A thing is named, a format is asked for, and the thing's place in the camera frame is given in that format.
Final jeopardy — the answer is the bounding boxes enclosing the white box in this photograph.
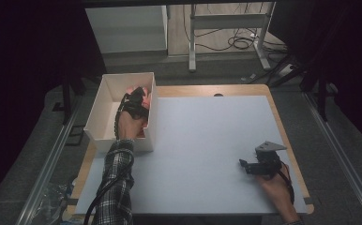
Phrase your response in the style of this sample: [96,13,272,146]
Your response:
[83,71,158,153]

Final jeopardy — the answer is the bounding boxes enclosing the black floor bracket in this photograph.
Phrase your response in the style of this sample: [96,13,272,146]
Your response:
[64,124,85,147]

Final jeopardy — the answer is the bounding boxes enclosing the pink glove with grey palm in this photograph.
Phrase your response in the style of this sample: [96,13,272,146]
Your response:
[125,85,153,111]

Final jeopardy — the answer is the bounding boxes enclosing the aluminium floor rail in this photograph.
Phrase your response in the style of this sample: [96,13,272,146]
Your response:
[14,95,84,225]
[303,91,362,225]

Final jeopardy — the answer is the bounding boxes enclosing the white power strip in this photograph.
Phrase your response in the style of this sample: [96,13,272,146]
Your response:
[277,63,296,78]

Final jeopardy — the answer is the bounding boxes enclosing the clear plastic bag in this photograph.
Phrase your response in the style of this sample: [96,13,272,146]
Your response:
[32,180,78,225]

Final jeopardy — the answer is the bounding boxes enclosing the person's right hand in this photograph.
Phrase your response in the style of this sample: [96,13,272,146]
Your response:
[255,165,299,221]

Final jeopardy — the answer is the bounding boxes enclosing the white metal desk frame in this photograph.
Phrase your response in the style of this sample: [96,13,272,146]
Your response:
[188,1,277,73]

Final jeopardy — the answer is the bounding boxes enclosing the black floor cables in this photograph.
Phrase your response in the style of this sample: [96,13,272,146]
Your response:
[182,2,289,53]

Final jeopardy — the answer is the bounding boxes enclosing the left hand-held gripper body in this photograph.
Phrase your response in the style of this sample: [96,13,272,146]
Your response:
[121,93,151,121]

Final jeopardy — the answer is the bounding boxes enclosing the white cabinet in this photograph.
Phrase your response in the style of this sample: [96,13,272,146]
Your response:
[84,4,169,54]

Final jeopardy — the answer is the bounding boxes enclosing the black metal stand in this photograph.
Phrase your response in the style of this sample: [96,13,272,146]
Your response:
[270,52,331,124]
[59,70,87,127]

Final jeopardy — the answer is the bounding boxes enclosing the dark curtain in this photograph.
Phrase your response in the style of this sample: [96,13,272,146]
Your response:
[0,0,107,193]
[267,0,362,155]

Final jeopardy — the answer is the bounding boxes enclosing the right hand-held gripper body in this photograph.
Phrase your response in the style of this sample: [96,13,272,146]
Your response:
[254,141,288,180]

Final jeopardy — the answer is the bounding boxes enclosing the person's left hand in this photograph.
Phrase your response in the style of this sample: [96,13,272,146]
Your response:
[115,112,148,142]

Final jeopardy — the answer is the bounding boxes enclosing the pale blue table mat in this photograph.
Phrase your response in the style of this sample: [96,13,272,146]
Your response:
[74,95,309,216]

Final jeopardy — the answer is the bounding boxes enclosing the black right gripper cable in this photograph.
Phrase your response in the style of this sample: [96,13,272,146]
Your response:
[277,161,296,204]

